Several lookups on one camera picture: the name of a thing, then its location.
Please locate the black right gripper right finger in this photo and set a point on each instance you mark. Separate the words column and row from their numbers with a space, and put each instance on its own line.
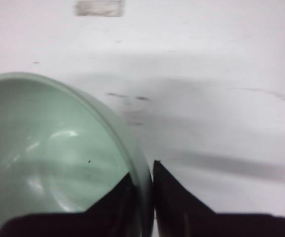
column 181, row 214

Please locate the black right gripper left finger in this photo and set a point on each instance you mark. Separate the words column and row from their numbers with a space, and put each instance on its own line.
column 108, row 217

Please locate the mint green bowl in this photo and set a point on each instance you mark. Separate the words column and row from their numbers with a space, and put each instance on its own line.
column 62, row 150

